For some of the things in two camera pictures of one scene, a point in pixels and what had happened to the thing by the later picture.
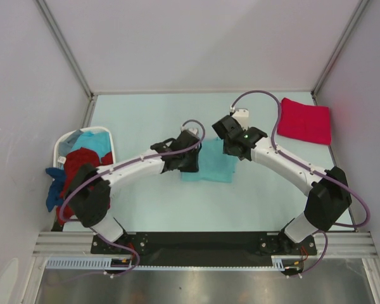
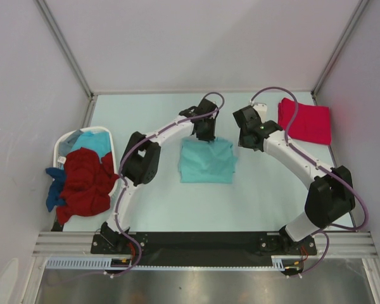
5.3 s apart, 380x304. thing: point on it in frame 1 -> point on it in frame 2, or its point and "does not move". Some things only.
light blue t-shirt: [100, 142] does not move
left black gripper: [194, 167] -> [209, 136]
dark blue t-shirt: [56, 187] does not move
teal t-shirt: [214, 164] does not move
